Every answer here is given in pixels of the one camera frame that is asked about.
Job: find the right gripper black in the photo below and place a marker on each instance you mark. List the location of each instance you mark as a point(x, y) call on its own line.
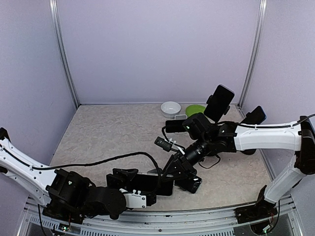
point(181, 163)

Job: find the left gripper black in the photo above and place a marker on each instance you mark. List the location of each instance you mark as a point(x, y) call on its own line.
point(122, 178)

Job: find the black phone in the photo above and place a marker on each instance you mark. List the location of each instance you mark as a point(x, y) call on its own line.
point(257, 116)
point(218, 103)
point(190, 184)

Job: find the phone with clear case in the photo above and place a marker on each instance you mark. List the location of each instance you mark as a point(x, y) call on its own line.
point(157, 184)

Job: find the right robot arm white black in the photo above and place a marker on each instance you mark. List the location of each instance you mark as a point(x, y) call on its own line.
point(298, 136)

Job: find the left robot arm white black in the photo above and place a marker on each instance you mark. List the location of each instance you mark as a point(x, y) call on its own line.
point(68, 196)

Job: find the phone on white stand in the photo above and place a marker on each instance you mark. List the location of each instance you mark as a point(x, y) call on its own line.
point(174, 126)

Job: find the white desktop phone stand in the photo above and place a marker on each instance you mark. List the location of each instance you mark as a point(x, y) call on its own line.
point(179, 119)

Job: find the black round base right stand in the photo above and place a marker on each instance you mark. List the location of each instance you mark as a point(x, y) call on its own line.
point(249, 151)

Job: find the white ceramic bowl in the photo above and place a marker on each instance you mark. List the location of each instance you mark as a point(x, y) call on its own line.
point(170, 109)

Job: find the green plate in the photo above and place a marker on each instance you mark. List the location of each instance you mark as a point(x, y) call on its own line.
point(194, 109)

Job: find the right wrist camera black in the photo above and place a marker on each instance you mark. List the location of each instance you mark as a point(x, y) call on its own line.
point(162, 143)

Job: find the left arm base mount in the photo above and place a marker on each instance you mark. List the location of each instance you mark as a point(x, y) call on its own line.
point(63, 214)

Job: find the black phone on tall mount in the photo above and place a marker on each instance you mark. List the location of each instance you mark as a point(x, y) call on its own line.
point(218, 103)

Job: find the tall black clamp phone mount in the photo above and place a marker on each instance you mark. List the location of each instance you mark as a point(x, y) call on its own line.
point(219, 143)

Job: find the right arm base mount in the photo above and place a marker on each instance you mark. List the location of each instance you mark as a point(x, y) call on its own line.
point(261, 209)

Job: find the front aluminium rail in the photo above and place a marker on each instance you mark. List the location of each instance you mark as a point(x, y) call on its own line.
point(220, 221)

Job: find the right aluminium frame post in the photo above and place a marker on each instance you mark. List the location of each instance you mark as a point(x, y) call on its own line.
point(254, 52)

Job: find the aluminium frame post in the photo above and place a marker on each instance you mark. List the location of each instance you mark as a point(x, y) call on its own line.
point(254, 52)
point(59, 37)

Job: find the left aluminium frame post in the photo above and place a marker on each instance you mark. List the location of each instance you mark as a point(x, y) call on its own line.
point(59, 37)

